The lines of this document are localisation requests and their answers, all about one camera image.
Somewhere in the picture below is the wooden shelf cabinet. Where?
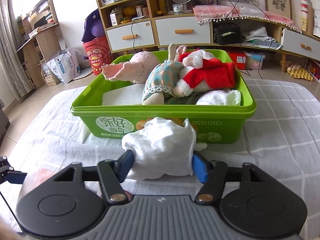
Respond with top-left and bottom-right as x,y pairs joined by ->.
93,0 -> 213,54

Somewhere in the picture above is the white fluffy cloth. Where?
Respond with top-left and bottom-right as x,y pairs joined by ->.
196,89 -> 242,106

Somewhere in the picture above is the grey checked blanket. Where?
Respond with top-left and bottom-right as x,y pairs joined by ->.
0,79 -> 320,240

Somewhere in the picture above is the pile of papers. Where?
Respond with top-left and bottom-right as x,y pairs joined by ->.
244,26 -> 280,49

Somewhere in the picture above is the green plastic bin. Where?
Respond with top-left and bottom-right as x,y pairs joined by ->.
70,49 -> 257,144

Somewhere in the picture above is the red printed bucket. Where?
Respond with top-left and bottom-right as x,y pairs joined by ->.
82,36 -> 112,77

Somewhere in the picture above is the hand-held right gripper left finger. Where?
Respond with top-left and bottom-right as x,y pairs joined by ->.
53,150 -> 136,205

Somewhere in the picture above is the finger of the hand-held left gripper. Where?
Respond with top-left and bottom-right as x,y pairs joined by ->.
0,156 -> 27,184

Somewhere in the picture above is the large white console drawer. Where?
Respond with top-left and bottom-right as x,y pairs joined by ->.
281,29 -> 320,61

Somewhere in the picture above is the rabbit doll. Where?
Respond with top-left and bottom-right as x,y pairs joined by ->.
141,43 -> 190,105

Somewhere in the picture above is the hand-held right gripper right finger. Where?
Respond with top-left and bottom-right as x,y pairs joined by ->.
192,151 -> 270,205

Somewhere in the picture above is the black cable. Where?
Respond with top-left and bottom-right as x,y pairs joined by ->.
122,19 -> 140,55

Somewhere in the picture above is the wide white cabinet drawer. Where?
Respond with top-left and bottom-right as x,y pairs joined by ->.
155,17 -> 212,46

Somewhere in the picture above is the clear box with blue lid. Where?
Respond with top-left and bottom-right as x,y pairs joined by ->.
244,51 -> 265,70

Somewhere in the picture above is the black case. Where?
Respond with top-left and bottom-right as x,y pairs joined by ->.
213,23 -> 242,45

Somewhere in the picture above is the white printed bottle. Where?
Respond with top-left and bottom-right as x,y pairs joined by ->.
301,0 -> 310,32

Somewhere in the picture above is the curved wooden console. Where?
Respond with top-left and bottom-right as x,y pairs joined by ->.
210,15 -> 320,64

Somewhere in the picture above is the pink tasselled table runner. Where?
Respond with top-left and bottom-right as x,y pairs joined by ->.
193,5 -> 303,33

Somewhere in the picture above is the wooden bookshelf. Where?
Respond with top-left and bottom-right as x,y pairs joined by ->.
16,0 -> 67,89

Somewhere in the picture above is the pink plush rabbit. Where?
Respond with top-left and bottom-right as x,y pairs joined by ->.
101,51 -> 162,84

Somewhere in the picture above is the white paper bag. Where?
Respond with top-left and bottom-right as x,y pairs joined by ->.
46,46 -> 81,85

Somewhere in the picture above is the round floor stand base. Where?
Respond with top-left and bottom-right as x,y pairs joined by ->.
72,69 -> 93,80

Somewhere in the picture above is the grey curtain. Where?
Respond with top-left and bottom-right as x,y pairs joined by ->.
0,0 -> 27,98

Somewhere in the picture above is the narrow white cabinet drawer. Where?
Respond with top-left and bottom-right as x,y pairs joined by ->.
106,21 -> 156,52

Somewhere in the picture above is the red storage box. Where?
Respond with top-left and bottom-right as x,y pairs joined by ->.
227,50 -> 248,70

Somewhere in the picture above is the yellow egg carton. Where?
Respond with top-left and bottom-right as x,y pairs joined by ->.
287,61 -> 313,81

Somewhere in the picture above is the white gauze cloth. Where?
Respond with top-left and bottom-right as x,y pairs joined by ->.
122,117 -> 208,180

